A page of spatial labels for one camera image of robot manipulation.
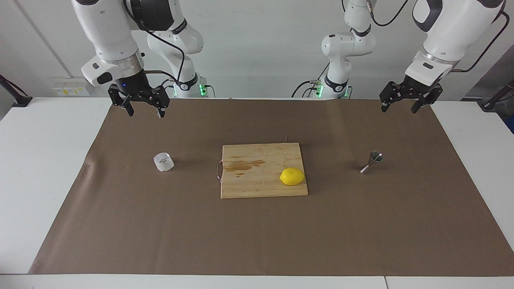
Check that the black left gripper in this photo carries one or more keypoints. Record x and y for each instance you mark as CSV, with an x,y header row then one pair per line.
x,y
417,86

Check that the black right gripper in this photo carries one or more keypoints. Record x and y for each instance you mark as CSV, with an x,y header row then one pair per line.
x,y
132,84

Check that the small clear glass cup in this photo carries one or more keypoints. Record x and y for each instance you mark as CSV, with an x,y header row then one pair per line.
x,y
163,161

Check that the steel jigger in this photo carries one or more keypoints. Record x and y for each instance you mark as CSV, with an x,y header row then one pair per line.
x,y
375,157

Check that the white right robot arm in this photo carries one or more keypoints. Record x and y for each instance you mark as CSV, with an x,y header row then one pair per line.
x,y
108,32

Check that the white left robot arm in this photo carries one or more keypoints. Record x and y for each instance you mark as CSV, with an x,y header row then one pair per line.
x,y
453,28

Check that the black angled stand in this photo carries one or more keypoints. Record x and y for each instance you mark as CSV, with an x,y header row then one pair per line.
x,y
492,103

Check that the blue object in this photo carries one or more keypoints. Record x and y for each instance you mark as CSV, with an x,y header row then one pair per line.
x,y
511,125

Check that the brown paper table mat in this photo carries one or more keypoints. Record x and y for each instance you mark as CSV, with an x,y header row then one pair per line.
x,y
160,224

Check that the wooden cutting board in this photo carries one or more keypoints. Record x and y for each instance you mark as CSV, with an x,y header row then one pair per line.
x,y
257,184

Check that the yellow lemon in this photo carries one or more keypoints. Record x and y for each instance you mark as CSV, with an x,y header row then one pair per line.
x,y
292,176

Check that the white wall outlet strip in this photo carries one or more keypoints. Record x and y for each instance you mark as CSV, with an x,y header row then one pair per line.
x,y
70,89

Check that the black clamp mount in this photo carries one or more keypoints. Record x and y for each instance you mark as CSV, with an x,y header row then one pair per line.
x,y
20,99

